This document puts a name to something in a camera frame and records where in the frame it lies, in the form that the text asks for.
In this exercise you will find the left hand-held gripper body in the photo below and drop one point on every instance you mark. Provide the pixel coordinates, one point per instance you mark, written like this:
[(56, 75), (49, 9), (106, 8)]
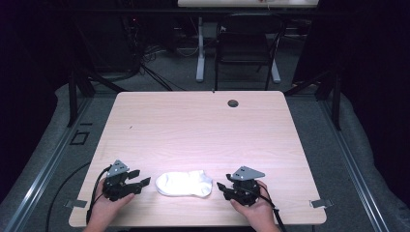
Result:
[(115, 183)]

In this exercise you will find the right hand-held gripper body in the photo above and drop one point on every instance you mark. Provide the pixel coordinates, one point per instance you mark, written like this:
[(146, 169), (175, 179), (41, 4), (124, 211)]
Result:
[(245, 185)]

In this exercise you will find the white sock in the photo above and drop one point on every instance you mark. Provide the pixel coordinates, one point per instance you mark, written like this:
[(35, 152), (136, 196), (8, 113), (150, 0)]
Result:
[(183, 183)]

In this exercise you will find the person's left hand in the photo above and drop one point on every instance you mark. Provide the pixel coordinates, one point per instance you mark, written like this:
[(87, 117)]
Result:
[(106, 208)]

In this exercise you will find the person's right hand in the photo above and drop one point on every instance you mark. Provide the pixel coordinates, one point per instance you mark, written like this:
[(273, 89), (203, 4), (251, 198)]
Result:
[(257, 211)]

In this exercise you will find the grey tape piece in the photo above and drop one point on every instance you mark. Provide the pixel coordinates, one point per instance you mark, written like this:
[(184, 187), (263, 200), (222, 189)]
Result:
[(321, 203), (76, 203)]

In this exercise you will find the black tape square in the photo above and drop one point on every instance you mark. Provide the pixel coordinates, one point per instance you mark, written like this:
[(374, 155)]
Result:
[(71, 139)]

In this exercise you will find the black metal stand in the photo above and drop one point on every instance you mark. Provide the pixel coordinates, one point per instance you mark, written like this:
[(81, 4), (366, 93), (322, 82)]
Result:
[(73, 96), (336, 103)]

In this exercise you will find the black chair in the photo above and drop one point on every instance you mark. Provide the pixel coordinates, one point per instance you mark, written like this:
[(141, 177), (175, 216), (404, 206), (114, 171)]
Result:
[(245, 48)]

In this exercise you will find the white desk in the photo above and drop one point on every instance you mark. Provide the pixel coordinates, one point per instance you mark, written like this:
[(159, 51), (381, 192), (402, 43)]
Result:
[(201, 48)]

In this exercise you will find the aluminium floor rail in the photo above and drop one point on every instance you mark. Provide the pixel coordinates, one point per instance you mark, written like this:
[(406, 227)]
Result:
[(351, 167), (48, 164)]

